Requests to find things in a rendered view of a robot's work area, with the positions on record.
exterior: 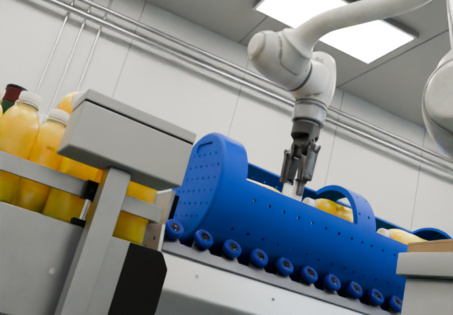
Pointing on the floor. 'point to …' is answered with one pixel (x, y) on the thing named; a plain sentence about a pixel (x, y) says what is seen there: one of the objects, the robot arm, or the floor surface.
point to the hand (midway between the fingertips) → (291, 197)
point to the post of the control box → (94, 243)
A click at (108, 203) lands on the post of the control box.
